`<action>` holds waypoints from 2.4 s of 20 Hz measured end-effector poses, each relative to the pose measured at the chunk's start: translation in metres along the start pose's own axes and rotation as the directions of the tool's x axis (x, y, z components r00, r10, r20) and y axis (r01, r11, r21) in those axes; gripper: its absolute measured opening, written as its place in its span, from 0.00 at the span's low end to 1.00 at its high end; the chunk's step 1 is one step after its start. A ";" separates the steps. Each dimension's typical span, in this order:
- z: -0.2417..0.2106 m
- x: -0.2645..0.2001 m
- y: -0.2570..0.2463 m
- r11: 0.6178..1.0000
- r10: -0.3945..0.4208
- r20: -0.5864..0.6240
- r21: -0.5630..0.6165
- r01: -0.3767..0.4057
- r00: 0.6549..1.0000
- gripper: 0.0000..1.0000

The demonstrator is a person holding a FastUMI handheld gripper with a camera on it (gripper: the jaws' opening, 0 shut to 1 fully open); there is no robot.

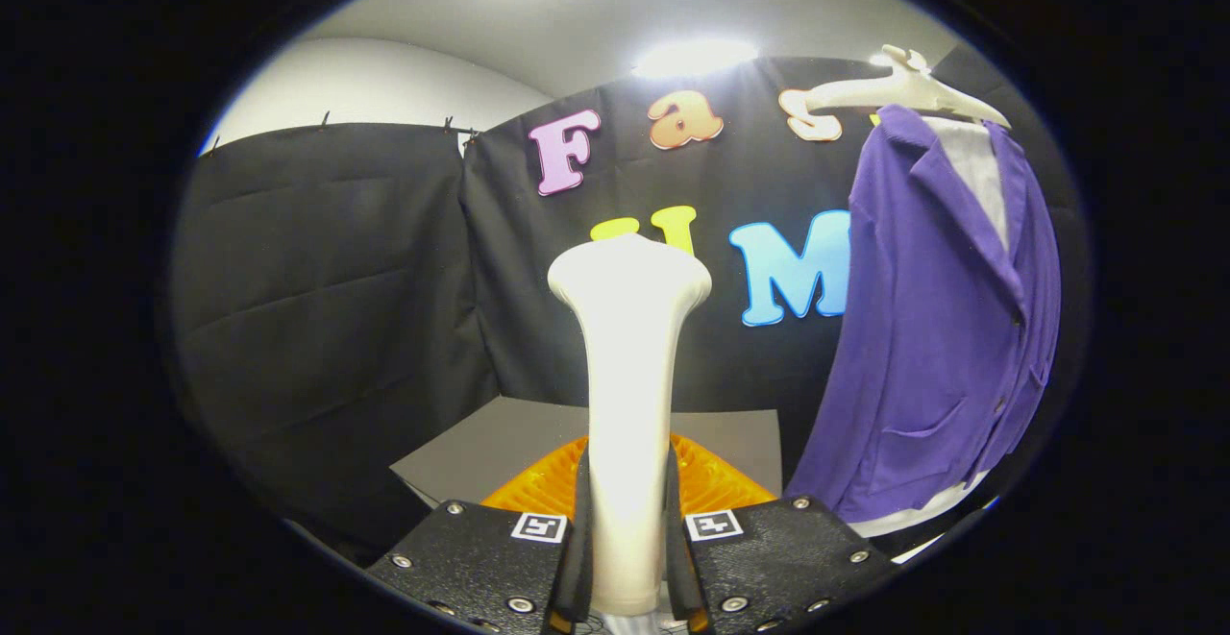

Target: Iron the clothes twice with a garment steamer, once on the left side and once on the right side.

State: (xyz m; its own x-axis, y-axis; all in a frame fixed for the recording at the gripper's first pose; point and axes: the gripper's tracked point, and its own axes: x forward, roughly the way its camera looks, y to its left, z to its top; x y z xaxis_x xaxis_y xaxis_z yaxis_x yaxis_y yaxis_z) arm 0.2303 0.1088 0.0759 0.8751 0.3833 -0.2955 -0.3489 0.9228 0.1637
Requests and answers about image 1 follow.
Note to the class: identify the white mannequin torso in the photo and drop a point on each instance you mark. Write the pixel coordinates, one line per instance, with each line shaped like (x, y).
(975, 169)

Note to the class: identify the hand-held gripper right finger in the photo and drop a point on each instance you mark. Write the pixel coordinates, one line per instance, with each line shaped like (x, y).
(769, 558)

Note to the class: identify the white garment steamer head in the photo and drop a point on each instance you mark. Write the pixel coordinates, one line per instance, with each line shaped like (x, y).
(629, 376)

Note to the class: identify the ceiling light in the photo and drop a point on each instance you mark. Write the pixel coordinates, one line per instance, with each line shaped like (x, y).
(692, 57)

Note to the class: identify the purple jacket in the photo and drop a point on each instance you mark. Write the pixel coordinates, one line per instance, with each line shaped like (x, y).
(932, 347)

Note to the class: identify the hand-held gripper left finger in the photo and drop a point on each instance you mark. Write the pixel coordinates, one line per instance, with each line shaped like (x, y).
(480, 558)

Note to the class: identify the black backdrop cloth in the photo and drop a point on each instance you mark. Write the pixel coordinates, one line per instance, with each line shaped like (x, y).
(317, 308)

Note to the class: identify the white clothes hanger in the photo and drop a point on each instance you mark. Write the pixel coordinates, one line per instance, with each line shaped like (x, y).
(894, 89)

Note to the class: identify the grey cabinet with dark top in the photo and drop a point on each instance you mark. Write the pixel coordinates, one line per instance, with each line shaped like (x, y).
(500, 443)

